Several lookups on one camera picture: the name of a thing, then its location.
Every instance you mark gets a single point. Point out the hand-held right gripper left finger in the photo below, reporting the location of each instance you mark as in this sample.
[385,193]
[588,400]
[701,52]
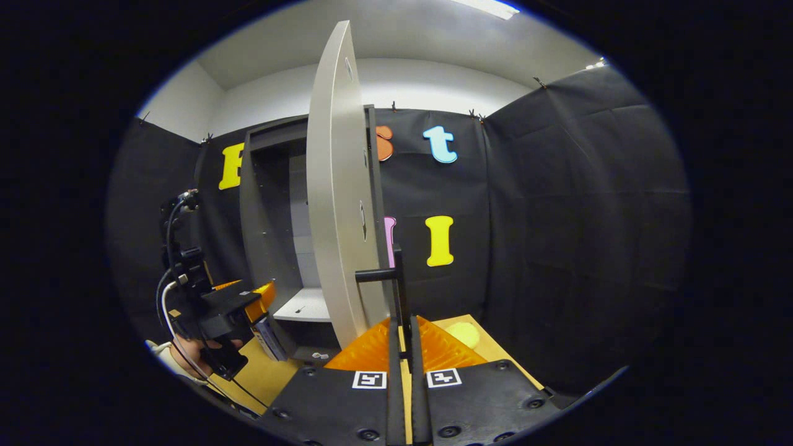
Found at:
[347,409]

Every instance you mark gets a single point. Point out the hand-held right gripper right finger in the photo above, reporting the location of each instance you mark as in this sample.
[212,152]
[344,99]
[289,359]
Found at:
[483,402]

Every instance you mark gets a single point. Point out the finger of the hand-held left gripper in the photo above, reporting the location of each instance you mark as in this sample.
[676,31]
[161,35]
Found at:
[228,285]
[226,313]

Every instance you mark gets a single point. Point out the grey cabinet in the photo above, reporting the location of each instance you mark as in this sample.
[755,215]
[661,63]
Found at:
[272,217]

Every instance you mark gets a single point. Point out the beige cabinet door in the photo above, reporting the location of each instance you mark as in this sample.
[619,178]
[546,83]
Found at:
[334,186]

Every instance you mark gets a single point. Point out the grey book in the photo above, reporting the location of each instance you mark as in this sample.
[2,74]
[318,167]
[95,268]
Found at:
[271,339]

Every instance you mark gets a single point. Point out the yellow bumpy toy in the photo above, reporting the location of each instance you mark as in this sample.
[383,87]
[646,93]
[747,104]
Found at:
[463,334]

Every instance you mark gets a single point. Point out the black backdrop cloth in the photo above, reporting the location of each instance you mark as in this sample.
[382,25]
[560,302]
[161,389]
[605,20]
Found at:
[557,217]

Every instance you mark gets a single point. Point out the long ceiling light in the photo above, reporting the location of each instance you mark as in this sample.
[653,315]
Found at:
[489,7]

